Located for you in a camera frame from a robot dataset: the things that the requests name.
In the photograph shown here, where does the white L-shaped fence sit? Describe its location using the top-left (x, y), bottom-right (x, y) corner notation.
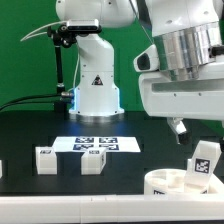
top-left (0, 177), bottom-right (224, 224)

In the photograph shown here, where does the white block at left edge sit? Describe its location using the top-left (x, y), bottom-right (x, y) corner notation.
top-left (0, 160), bottom-right (3, 179)

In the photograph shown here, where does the black camera on stand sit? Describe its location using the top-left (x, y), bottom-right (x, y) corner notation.
top-left (66, 19), bottom-right (101, 34)

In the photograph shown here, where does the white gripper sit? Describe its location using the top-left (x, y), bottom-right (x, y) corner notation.
top-left (133, 45), bottom-right (224, 145)

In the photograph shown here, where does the white round stool seat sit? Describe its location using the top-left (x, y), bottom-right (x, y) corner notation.
top-left (144, 169), bottom-right (208, 195)

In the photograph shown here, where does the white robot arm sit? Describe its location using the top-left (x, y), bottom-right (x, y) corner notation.
top-left (56, 0), bottom-right (224, 143)

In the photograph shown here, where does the black camera stand pole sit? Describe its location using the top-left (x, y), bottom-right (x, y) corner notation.
top-left (47, 25), bottom-right (77, 113)

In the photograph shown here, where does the white cable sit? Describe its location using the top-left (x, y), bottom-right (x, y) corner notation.
top-left (20, 20), bottom-right (68, 43)

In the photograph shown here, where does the black cable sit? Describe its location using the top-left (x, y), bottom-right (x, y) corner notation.
top-left (0, 94), bottom-right (74, 112)

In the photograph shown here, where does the white fiducial marker sheet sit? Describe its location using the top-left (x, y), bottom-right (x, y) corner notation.
top-left (52, 136), bottom-right (140, 153)

